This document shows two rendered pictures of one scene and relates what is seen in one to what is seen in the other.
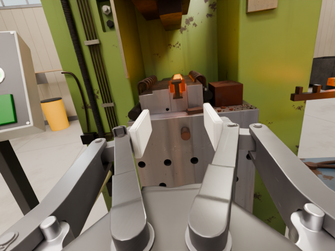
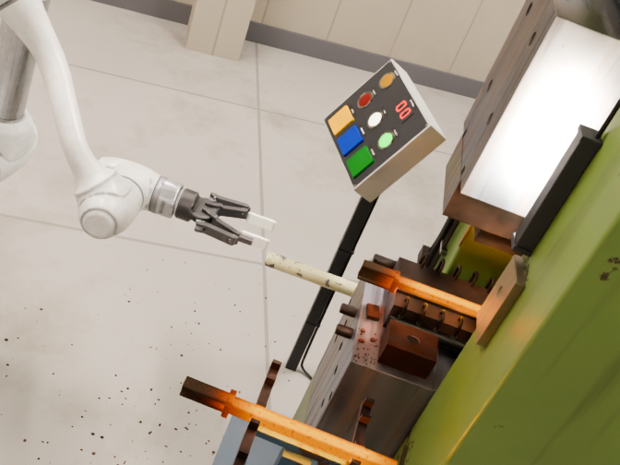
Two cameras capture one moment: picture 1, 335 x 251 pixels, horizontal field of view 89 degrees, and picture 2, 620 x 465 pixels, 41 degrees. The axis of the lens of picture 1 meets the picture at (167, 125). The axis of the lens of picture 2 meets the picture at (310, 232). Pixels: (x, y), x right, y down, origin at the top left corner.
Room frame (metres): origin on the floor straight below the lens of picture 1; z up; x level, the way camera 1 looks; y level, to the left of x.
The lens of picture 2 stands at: (0.03, -1.55, 2.22)
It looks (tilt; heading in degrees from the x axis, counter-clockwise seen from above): 37 degrees down; 80
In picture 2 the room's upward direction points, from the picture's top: 22 degrees clockwise
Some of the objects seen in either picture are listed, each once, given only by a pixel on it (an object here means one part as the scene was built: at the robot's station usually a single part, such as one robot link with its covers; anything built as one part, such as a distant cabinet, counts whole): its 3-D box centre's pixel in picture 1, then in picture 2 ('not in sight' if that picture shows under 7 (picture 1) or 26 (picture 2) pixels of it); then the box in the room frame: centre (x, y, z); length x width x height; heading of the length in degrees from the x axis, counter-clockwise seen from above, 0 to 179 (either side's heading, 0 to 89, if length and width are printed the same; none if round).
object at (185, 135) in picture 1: (185, 133); (348, 310); (0.45, -0.05, 0.87); 0.04 x 0.03 x 0.03; 174
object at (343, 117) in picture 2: not in sight; (341, 121); (0.35, 0.60, 1.01); 0.07 x 0.05 x 0.07; 109
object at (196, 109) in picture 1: (194, 110); (372, 312); (0.49, -0.09, 0.92); 0.04 x 0.03 x 0.01; 92
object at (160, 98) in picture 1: (172, 89); (471, 316); (0.74, -0.04, 0.96); 0.42 x 0.20 x 0.09; 174
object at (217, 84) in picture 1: (224, 92); (408, 349); (0.57, -0.21, 0.95); 0.12 x 0.09 x 0.07; 174
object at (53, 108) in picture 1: (56, 114); not in sight; (3.67, 2.38, 0.33); 0.42 x 0.41 x 0.66; 98
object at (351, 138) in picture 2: not in sight; (351, 141); (0.39, 0.50, 1.01); 0.07 x 0.05 x 0.07; 109
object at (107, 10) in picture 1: (107, 16); not in sight; (0.71, 0.16, 1.25); 0.03 x 0.03 x 0.07; 84
